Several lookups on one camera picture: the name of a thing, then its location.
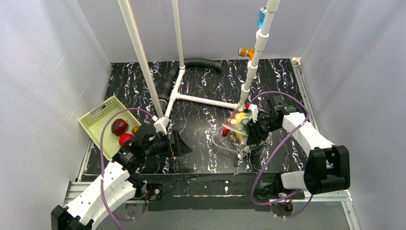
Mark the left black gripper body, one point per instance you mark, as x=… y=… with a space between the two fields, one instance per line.
x=173 y=144

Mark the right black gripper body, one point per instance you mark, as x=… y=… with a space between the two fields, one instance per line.
x=252 y=132

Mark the clear polka dot zip bag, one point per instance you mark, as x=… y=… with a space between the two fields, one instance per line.
x=233 y=134

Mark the orange fake fruit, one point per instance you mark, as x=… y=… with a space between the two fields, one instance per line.
x=135 y=129

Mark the red fake apple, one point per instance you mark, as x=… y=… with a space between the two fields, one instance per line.
x=124 y=138

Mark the dark red fake fruit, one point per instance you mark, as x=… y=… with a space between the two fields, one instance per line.
x=119 y=127

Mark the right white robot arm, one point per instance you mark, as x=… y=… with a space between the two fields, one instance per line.
x=328 y=165

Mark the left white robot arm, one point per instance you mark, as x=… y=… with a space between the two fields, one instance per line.
x=119 y=181

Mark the light green plastic basket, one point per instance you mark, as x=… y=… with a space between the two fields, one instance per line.
x=94 y=121

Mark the orange clamp knob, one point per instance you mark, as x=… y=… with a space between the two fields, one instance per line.
x=244 y=52

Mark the blue clamp knob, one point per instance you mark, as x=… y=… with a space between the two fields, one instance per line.
x=262 y=13

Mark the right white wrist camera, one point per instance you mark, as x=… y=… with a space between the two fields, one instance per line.
x=253 y=111

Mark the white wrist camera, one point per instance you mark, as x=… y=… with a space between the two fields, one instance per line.
x=253 y=111
x=161 y=125

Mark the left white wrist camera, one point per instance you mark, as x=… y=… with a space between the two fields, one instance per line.
x=161 y=125

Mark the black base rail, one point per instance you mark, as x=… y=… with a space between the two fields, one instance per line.
x=201 y=191

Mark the white PVC pipe frame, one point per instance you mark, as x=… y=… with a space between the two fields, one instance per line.
x=163 y=103

